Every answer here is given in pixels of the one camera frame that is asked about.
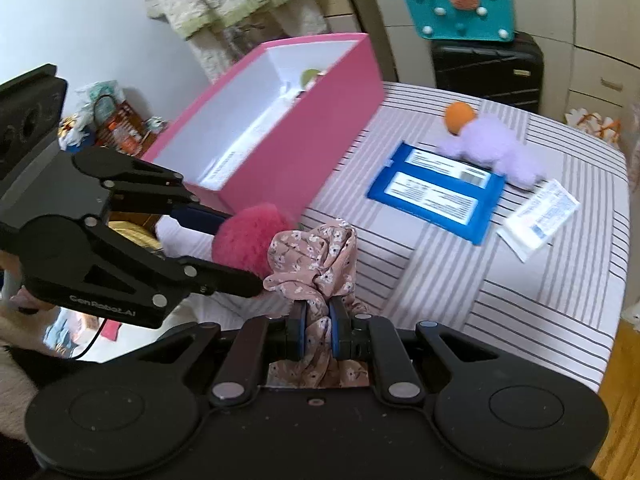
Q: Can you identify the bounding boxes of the beige wardrobe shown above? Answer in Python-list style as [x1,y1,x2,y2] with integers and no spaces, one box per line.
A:
[360,0,640,126]

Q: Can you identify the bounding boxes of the pink floral cloth scrunchie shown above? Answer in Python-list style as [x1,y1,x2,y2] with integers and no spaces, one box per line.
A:
[263,218,371,388]

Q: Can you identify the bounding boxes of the white printed packet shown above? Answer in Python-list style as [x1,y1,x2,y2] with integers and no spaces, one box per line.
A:
[496,178,581,262]

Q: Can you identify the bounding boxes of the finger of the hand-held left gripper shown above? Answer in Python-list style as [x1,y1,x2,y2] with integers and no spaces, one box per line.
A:
[80,216,264,314]
[73,150,232,235]

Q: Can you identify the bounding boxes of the red woven basket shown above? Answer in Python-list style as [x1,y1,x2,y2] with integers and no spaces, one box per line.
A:
[95,101,146,156]

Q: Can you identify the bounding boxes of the colourful printed carton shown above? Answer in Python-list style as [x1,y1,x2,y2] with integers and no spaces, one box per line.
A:
[565,107,623,146]

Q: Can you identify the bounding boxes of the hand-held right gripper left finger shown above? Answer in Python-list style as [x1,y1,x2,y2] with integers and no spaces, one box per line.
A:
[120,300,307,407]

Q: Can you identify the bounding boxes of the blue wet wipes packet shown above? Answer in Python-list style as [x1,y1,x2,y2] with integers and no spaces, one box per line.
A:
[365,141,506,246]

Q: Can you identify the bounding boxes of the black hard-shell suitcase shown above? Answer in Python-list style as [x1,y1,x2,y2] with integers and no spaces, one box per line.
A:
[431,31,545,115]

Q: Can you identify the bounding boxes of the teal felt handbag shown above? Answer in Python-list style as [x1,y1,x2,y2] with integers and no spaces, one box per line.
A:
[400,0,516,43]

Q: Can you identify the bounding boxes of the person's left hand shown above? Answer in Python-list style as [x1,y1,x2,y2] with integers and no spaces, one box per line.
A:
[0,252,56,314]

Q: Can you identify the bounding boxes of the striped tablecloth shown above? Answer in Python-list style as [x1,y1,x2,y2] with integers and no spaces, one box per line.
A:
[155,80,631,393]

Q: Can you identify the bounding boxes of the black cable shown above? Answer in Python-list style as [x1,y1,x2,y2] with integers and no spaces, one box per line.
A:
[74,316,109,361]

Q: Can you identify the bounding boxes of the pink cardboard box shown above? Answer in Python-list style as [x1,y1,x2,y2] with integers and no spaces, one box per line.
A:
[141,32,386,226]

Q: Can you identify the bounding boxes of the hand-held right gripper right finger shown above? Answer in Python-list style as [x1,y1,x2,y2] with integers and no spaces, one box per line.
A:
[327,297,507,407]

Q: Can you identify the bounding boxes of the orange plush ball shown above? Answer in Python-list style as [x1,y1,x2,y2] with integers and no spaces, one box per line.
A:
[445,102,477,136]

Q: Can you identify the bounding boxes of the white printed plastic bag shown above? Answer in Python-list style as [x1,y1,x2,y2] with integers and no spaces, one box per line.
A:
[75,80,126,116]

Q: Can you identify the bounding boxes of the purple plush toy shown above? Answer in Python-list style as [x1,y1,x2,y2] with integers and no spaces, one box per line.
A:
[440,115,548,191]

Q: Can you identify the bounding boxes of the printed paper sheet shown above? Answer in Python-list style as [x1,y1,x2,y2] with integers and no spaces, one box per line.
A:
[200,149,242,187]

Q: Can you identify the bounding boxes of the pink pom-pom plush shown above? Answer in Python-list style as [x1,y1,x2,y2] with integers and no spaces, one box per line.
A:
[211,203,296,281]

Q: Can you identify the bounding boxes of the blue wrapped flower bouquet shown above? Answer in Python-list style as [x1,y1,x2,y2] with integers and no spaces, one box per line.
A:
[57,115,94,149]

